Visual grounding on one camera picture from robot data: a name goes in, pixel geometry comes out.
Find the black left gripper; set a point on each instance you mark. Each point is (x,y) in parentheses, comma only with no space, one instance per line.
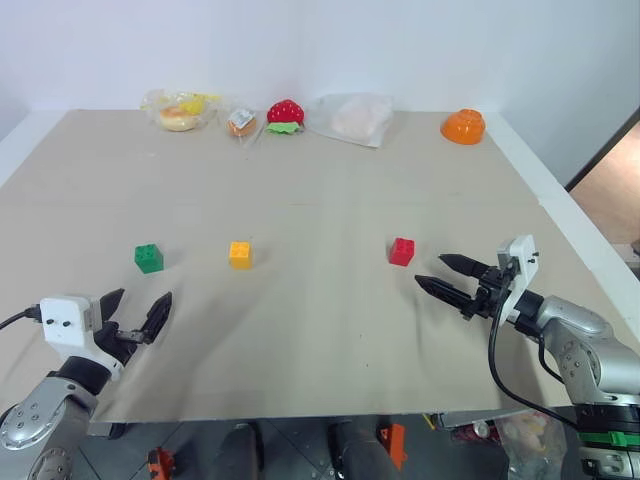
(114,341)

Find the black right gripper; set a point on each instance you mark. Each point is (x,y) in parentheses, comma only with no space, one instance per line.
(487,295)

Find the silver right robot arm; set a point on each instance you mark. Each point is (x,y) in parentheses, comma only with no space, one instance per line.
(585,340)

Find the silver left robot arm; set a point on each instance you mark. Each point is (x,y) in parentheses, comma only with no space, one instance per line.
(35,410)

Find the green toy block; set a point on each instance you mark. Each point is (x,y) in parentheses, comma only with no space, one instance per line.
(149,259)

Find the red toy block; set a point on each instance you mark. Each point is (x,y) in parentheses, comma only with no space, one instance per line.
(401,252)

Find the yellow toy block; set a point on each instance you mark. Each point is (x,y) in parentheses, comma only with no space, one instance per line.
(240,256)

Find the orange plastic bowl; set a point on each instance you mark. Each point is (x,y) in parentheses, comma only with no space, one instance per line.
(463,128)

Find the orange plastic piece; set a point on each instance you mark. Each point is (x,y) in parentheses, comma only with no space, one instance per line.
(161,465)
(394,442)

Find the beige table cover sheet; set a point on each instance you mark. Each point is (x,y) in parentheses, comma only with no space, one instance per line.
(300,200)

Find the clear plastic bag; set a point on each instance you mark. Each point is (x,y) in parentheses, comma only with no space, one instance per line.
(532,440)

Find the clear bag with pale bread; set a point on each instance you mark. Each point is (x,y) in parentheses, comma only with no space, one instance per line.
(355,120)

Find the bagged bun with yellow food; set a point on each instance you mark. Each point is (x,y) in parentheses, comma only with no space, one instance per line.
(177,117)

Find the dark rounded shape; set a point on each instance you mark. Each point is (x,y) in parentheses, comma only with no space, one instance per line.
(357,452)

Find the small bagged bun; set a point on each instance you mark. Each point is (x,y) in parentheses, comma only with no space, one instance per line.
(242,124)

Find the red strawberry plush toy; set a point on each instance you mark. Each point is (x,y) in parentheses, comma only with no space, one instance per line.
(285,112)

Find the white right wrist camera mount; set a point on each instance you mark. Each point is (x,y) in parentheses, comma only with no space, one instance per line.
(522,260)

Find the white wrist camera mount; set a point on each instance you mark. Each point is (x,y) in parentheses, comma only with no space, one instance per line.
(522,260)
(62,320)

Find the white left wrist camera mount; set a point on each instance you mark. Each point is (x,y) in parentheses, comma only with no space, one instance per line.
(62,320)

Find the grey metal bracket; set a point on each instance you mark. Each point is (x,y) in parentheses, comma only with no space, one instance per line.
(465,421)

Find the dark door frame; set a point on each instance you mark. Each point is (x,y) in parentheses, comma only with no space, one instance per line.
(600,150)

